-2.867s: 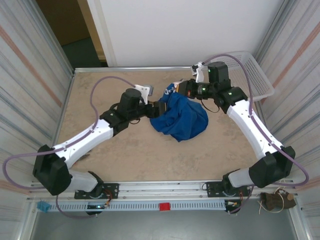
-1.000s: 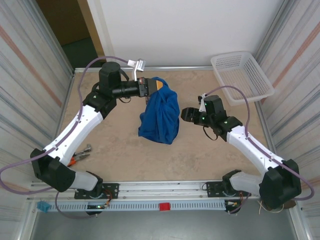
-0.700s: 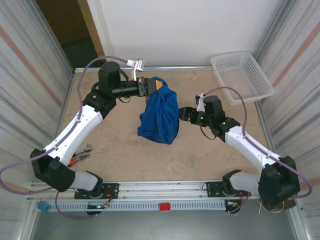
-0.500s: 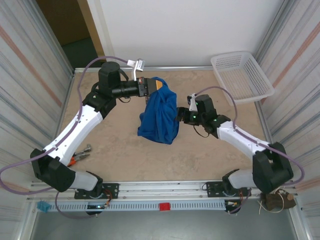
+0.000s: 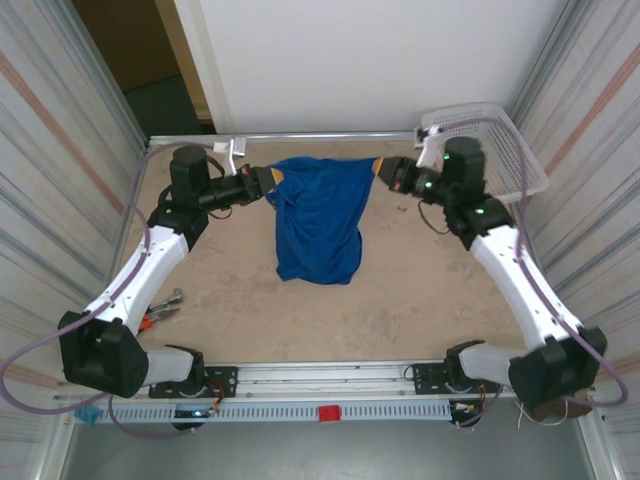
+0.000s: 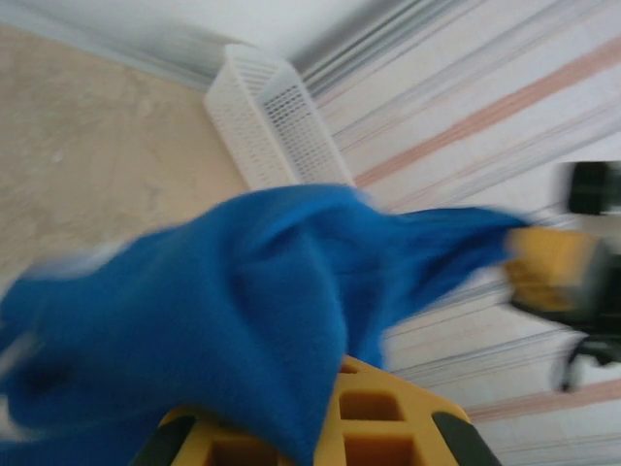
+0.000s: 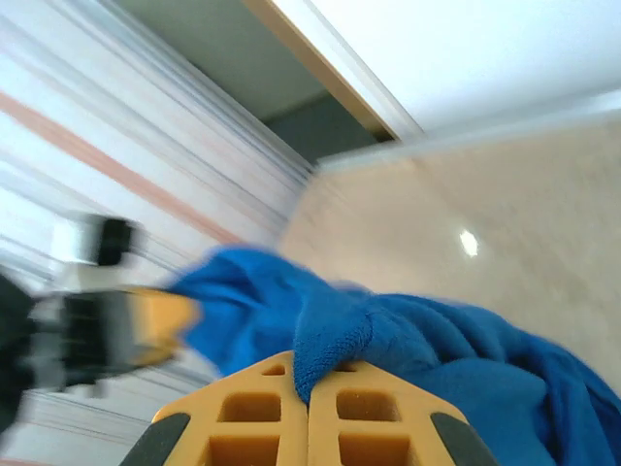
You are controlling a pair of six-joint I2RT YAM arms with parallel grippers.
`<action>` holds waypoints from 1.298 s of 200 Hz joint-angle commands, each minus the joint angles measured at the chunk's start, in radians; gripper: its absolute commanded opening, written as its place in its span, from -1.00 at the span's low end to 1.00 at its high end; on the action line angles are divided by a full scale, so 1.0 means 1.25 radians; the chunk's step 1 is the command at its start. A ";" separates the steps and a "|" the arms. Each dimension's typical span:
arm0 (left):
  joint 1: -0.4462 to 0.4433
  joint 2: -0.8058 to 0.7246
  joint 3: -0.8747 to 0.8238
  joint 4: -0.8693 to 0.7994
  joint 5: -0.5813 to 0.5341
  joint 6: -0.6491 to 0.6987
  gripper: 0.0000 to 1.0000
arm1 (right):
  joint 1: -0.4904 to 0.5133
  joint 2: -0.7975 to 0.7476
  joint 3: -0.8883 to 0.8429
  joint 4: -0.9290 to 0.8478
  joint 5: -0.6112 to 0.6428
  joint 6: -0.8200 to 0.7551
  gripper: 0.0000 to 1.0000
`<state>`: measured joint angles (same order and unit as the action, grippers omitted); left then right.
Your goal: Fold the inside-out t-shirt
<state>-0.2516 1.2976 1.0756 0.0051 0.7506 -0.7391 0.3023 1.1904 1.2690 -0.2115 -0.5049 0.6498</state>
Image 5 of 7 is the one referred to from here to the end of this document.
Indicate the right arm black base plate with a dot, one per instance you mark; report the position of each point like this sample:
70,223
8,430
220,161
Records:
425,377

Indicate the small circuit board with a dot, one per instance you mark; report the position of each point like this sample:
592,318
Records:
467,407
195,413

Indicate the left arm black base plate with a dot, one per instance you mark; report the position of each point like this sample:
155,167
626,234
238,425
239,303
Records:
225,380

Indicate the blue tape piece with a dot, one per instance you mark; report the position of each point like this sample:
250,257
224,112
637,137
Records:
86,416

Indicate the aluminium mounting rail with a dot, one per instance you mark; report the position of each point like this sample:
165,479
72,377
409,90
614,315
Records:
325,377

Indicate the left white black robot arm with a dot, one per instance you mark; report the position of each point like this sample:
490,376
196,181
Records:
135,280

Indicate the blue printed t-shirt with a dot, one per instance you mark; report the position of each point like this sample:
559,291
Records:
320,220

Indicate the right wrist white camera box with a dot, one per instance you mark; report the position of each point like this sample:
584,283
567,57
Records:
430,150

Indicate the white perforated plastic basket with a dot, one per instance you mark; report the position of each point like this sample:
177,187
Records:
510,165

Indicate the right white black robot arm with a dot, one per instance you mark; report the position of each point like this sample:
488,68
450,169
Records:
510,280

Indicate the white door frame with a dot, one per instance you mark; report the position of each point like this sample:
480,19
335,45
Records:
210,75

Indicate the red tape marker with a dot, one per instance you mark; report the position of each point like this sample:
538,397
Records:
330,414

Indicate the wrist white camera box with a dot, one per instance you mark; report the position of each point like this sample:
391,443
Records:
430,150
234,155

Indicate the tan wooden door jamb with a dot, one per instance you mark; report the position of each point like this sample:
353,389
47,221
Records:
181,50

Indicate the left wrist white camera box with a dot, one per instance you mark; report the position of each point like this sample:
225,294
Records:
234,155

